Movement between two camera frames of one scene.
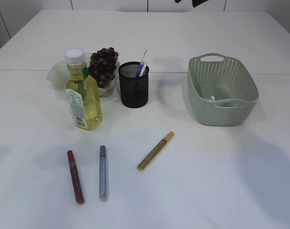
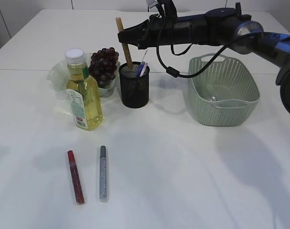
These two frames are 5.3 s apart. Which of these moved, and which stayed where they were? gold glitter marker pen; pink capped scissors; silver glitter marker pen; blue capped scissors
Moved: gold glitter marker pen
Stayed: pink capped scissors; blue capped scissors; silver glitter marker pen
